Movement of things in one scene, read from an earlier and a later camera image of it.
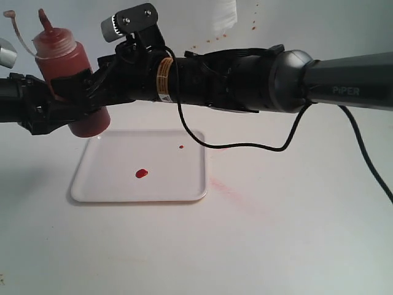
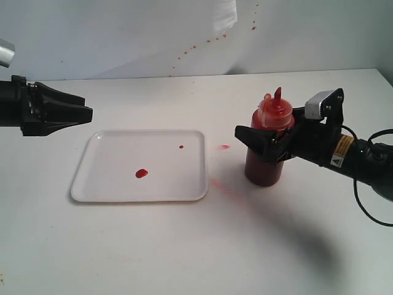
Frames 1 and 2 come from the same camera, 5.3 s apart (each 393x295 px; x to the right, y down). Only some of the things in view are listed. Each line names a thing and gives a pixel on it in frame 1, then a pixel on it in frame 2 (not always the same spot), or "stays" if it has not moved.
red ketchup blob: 140,173 stays
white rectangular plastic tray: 142,165 stays
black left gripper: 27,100 stays
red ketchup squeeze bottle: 90,123 -> 275,114
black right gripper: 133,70 -> 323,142
